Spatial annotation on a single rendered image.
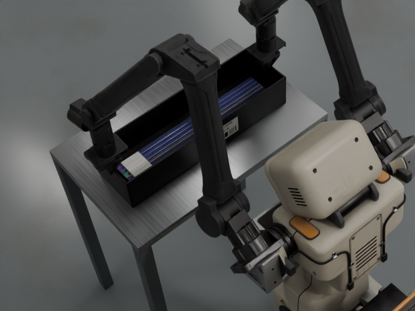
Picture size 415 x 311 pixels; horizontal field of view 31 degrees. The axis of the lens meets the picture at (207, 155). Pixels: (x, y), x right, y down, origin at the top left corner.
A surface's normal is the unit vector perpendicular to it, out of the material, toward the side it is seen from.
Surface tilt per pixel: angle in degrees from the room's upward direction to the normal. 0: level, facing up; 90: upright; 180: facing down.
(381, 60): 0
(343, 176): 48
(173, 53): 12
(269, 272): 82
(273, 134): 0
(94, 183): 0
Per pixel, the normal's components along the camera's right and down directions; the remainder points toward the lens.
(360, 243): 0.62, 0.48
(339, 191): 0.42, 0.00
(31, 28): -0.07, -0.62
